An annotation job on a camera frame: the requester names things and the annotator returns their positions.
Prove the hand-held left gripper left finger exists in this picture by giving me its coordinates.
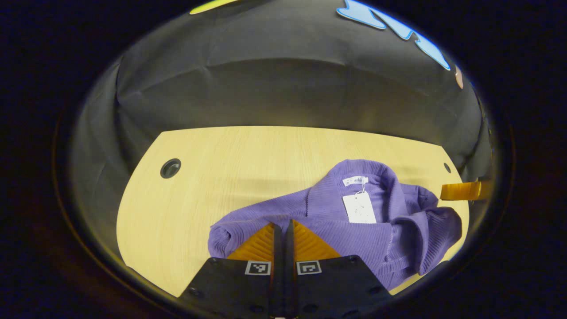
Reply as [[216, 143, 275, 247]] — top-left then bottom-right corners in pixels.
[[179, 221, 284, 319]]

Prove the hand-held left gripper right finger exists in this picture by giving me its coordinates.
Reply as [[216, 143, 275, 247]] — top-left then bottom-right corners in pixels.
[[283, 219, 392, 319]]

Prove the purple knit cardigan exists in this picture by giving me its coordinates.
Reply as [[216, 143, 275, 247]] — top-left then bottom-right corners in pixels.
[[207, 159, 463, 292]]

